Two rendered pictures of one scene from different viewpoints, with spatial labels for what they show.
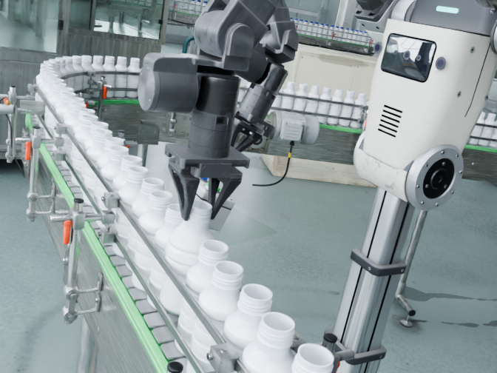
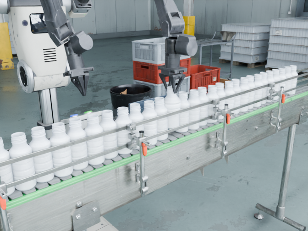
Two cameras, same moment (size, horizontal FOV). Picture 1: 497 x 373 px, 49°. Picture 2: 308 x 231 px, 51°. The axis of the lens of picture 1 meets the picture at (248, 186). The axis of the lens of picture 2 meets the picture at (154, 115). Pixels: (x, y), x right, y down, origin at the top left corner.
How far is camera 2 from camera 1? 1.58 m
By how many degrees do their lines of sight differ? 92
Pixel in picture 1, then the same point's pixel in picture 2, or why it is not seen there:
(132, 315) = (172, 143)
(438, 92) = not seen: hidden behind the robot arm
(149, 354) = (188, 139)
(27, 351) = not seen: outside the picture
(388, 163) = (57, 73)
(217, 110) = not seen: hidden behind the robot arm
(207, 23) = (178, 22)
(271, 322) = (209, 89)
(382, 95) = (39, 45)
